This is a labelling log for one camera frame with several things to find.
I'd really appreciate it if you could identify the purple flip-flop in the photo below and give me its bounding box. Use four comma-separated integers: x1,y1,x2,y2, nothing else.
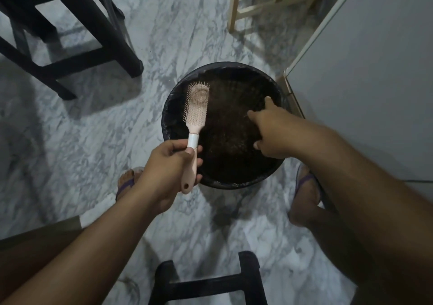
293,163,325,211
115,166,145,202

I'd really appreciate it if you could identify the tall black stool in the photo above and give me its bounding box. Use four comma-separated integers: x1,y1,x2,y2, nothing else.
0,0,144,101

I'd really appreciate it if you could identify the person's left forearm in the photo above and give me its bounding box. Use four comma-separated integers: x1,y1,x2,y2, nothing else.
0,186,160,305

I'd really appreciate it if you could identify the person's left hand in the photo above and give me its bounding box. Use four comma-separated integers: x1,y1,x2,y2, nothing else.
135,139,203,214

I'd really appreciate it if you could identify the black waste bin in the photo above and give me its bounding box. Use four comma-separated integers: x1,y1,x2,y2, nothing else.
161,61,291,190

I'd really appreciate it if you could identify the thin cable loop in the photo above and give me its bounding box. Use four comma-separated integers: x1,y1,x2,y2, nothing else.
116,277,141,305

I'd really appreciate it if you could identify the black plastic stool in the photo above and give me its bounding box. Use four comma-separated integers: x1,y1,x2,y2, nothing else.
148,250,268,305

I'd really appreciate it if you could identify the white cabinet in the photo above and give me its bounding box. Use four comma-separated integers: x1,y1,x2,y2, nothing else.
283,0,433,200

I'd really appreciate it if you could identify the pink hairbrush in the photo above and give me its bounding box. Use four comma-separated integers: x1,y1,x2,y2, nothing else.
180,81,210,195

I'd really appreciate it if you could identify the light wooden table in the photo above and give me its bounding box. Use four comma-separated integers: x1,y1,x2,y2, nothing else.
227,0,334,33

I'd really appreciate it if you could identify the person's right hand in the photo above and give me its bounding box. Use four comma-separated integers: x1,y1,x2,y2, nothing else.
247,96,305,160

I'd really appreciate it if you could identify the person's right forearm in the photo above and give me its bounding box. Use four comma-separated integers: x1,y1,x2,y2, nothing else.
294,120,433,305

